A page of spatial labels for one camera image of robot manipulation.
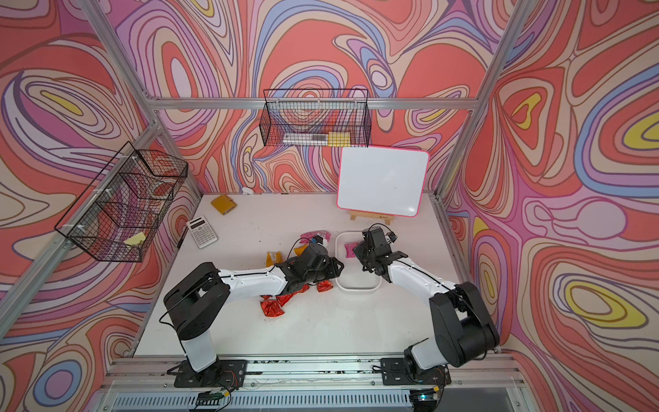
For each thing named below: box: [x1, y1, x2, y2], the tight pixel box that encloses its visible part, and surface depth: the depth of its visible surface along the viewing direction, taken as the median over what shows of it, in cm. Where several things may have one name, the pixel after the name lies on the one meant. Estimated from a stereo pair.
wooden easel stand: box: [348, 210, 395, 225], surface depth 107 cm
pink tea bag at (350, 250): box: [344, 242, 358, 259], surface depth 94 cm
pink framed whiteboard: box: [336, 145, 430, 219], surface depth 104 cm
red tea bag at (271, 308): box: [259, 298, 285, 318], surface depth 84 cm
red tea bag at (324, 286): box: [316, 279, 334, 293], surface depth 90 cm
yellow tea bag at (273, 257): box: [265, 250, 285, 267], surface depth 97 cm
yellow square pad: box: [210, 193, 238, 216], surface depth 118 cm
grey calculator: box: [186, 214, 219, 249], surface depth 107 cm
